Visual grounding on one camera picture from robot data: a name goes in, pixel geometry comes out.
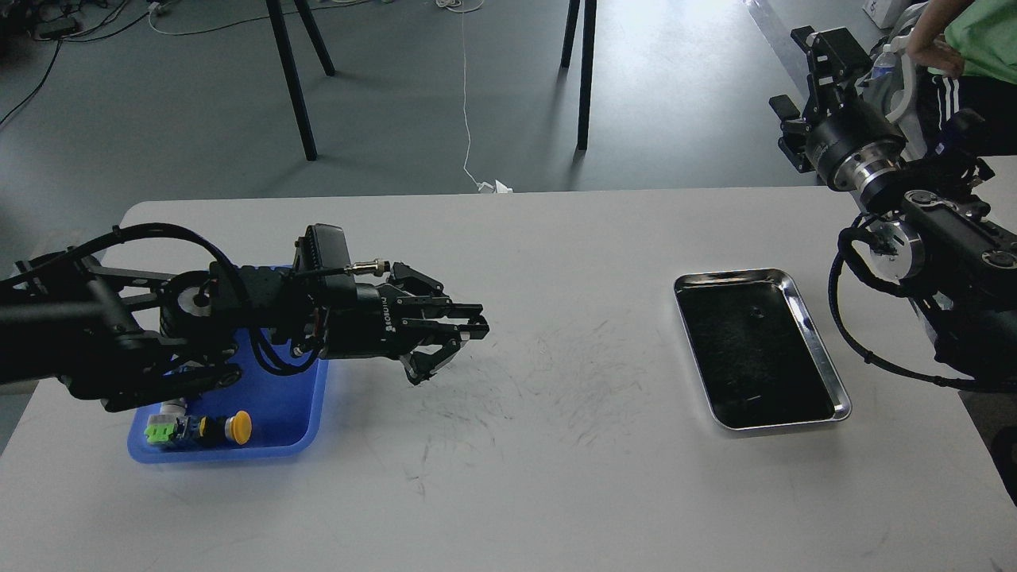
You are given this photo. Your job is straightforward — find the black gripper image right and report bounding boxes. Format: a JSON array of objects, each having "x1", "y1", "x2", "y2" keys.
[{"x1": 768, "y1": 26, "x2": 906, "y2": 191}]

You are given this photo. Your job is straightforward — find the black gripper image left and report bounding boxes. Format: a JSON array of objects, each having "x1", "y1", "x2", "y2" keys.
[{"x1": 321, "y1": 263, "x2": 489, "y2": 386}]

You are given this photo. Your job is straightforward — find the blue plastic tray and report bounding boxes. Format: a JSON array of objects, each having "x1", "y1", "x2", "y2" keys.
[{"x1": 126, "y1": 328, "x2": 328, "y2": 464}]

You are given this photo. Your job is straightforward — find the silver metal tray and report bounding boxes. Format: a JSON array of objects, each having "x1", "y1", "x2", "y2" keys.
[{"x1": 673, "y1": 268, "x2": 853, "y2": 432}]

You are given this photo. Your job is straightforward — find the person's hand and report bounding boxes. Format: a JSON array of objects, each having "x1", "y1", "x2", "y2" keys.
[{"x1": 906, "y1": 35, "x2": 965, "y2": 79}]

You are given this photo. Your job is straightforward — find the plastic water bottle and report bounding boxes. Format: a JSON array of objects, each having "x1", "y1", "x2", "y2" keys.
[{"x1": 869, "y1": 44, "x2": 897, "y2": 80}]

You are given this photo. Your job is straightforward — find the white office chair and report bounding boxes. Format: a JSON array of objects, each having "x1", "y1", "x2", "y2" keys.
[{"x1": 855, "y1": 1, "x2": 943, "y2": 158}]

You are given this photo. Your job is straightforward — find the person in green shirt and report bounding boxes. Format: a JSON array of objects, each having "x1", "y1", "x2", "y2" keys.
[{"x1": 913, "y1": 1, "x2": 1016, "y2": 157}]

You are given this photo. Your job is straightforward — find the yellow mushroom push button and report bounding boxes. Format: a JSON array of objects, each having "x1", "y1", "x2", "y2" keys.
[{"x1": 196, "y1": 412, "x2": 252, "y2": 446}]

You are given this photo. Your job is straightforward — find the black stand leg right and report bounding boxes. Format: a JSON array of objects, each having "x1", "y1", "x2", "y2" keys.
[{"x1": 559, "y1": 0, "x2": 598, "y2": 152}]

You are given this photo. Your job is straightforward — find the black stand leg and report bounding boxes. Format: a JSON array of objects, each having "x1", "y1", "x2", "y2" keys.
[
  {"x1": 559, "y1": 0, "x2": 598, "y2": 152},
  {"x1": 265, "y1": 1, "x2": 337, "y2": 160}
]

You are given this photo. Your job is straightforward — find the black stand leg left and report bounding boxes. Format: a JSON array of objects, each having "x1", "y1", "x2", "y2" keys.
[{"x1": 265, "y1": 1, "x2": 337, "y2": 160}]

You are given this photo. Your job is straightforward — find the white cable on floor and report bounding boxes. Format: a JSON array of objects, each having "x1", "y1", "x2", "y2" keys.
[{"x1": 435, "y1": 0, "x2": 513, "y2": 194}]

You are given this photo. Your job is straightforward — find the green terminal switch block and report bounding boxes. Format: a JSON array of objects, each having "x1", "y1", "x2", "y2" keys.
[{"x1": 145, "y1": 398, "x2": 188, "y2": 450}]

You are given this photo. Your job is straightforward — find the black floor cables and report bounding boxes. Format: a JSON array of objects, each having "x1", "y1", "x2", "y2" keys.
[{"x1": 0, "y1": 0, "x2": 160, "y2": 124}]

